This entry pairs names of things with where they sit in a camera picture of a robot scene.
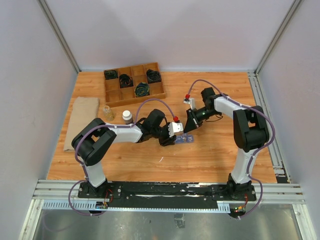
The grey slotted cable duct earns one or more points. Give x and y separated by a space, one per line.
92 205

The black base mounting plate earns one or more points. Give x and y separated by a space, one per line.
166 195

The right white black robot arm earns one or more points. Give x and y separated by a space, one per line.
250 134

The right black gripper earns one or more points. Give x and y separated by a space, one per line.
191 124

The brown bottle with white cap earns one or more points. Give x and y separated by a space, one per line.
127 117

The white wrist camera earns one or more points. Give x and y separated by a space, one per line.
174 128
191 102

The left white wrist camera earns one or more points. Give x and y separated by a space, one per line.
174 128

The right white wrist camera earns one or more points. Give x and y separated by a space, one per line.
191 102

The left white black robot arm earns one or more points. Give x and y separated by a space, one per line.
93 142

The clear jar of yellow pills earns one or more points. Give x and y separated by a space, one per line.
108 113

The wooden compartment tray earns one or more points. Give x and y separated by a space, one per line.
133 84

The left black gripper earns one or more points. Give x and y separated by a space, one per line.
168 141

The folded beige cloth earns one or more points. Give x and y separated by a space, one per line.
84 110

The blue weekly pill organizer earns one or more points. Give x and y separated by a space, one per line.
184 139

